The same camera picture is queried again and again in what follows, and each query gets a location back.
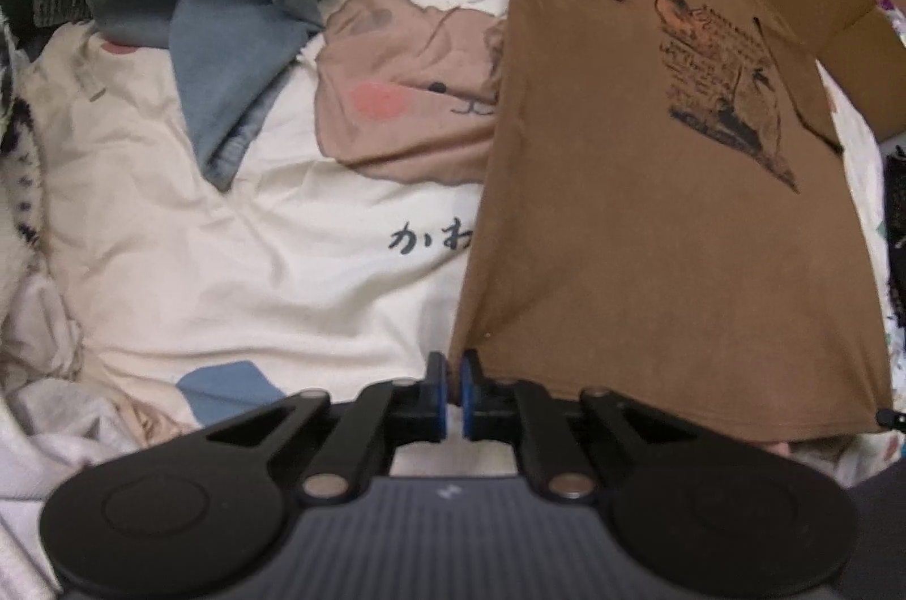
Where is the light grey crumpled garment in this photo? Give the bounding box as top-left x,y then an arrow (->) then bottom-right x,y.
0,275 -> 200,573

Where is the black garment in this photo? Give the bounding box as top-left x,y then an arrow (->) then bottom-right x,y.
881,143 -> 906,318

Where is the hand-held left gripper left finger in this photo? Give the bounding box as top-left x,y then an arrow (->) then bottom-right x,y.
208,351 -> 448,498

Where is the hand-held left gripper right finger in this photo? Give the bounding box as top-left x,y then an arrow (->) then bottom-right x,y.
459,349 -> 709,498

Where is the cream bear-print bed sheet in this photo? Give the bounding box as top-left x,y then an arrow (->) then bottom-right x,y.
0,0 -> 906,502

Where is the brown printed t-shirt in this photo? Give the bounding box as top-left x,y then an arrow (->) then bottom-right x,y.
447,0 -> 894,443

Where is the white patterned knit blanket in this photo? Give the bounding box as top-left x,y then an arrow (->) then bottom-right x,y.
0,6 -> 45,318

